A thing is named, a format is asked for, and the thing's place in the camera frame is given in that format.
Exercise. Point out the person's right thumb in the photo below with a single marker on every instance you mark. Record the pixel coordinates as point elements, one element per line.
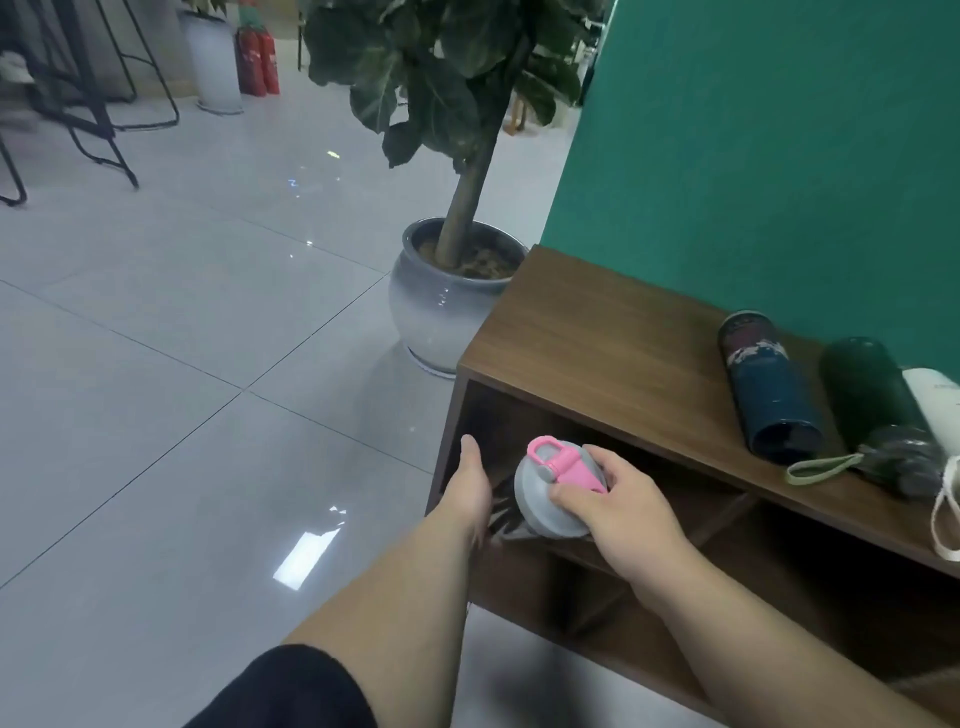
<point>574,493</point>

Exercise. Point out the person's right forearm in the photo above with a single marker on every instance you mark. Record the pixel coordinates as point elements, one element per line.
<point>757,645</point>

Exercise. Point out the person's black sleeve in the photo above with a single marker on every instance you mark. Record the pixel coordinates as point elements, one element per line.
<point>289,694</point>

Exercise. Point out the red fire extinguisher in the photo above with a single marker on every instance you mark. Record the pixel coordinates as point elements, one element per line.
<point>250,60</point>
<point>270,64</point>

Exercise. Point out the grey ceramic plant pot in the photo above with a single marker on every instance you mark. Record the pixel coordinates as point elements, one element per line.
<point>442,300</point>

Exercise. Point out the person's left forearm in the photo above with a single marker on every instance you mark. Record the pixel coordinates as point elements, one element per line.
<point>390,615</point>

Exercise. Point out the person's left thumb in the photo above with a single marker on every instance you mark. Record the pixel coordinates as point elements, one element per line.
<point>472,459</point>

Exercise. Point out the dark blue patterned bottle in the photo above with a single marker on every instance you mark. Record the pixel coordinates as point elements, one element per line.
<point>766,386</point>

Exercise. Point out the white cylindrical bin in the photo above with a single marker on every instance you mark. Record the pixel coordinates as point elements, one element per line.
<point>214,64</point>

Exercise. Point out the grey bottle with pink lid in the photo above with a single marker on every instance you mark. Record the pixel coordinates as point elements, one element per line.
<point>551,487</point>

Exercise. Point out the person's left hand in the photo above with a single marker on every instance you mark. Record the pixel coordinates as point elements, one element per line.
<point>466,487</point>

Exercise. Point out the black metal frame chair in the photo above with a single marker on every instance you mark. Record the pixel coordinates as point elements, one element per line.
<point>82,82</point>
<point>9,150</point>

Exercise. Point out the brown wooden shelf cabinet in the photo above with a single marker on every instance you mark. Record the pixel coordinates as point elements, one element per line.
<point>675,480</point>

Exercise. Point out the person's right hand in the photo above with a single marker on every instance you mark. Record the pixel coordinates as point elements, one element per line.
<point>628,517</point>

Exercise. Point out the large green leafy plant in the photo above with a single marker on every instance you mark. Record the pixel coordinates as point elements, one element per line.
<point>450,75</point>

